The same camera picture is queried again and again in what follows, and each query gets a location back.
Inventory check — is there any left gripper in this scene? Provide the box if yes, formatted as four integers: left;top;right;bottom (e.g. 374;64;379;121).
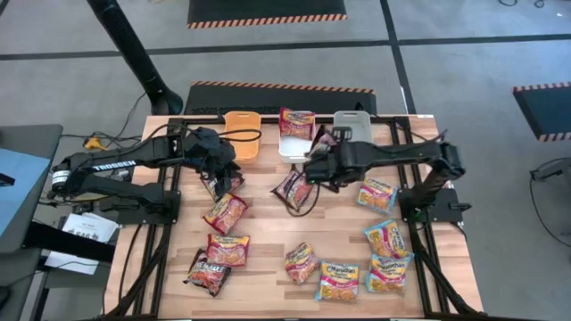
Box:
183;127;244;200

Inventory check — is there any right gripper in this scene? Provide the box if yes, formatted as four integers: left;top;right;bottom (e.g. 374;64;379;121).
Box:
304;128;362;186

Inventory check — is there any black fire noodle pack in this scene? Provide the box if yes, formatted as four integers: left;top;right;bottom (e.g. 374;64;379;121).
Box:
270;168;316;213
182;248;232;299
200;172;245;202
304;126;339;161

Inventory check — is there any red Maruchan ramen pack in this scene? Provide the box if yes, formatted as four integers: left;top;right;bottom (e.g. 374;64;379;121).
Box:
284;242;321;285
205;234;251;268
203;192;249;236
278;106;317;142

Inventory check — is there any blue Maruchan ramen pack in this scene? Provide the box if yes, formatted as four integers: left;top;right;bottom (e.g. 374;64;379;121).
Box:
362;218;414;260
365;253;412;296
314;260;361;303
355;177;400;216

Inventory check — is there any orange plastic bin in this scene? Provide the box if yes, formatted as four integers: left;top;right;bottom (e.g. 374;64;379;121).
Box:
221;110;263;162

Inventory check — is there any white plastic bin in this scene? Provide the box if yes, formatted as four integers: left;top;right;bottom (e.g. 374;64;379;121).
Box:
277;109;319;165

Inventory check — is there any grey plastic bin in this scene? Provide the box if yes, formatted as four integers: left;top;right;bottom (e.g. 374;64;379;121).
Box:
332;110;375;146

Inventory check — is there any black striped-edge floor mat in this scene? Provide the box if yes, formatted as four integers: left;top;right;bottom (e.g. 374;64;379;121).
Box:
511;81;571;143
184;80;378;116
186;0;348;30

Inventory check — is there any white printed paper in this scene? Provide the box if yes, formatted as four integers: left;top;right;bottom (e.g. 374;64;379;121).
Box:
62;212;120;244

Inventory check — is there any white paper sheet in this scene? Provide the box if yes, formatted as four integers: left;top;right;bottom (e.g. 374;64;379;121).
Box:
44;250;102;276

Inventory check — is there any grey desk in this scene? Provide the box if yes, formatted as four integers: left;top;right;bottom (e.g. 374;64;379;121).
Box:
0;123;63;255

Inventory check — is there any blue panel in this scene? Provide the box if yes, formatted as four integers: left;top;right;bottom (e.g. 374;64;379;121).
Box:
0;146;51;237

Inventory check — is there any grey metal stand base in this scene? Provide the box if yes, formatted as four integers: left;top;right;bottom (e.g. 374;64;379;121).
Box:
529;156;571;184

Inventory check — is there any black aluminium rig frame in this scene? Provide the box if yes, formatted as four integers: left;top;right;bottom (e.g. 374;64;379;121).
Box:
104;114;485;321

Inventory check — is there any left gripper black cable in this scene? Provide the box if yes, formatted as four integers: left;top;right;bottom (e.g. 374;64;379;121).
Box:
208;127;263;144

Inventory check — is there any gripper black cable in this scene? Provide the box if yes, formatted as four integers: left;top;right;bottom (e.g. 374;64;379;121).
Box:
285;180;323;218
208;127;263;144

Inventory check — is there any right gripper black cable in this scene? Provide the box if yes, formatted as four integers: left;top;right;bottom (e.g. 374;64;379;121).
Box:
285;180;323;218

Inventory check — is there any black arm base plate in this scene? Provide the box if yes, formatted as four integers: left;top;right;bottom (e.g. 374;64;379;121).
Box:
398;186;473;224
116;189;182;226

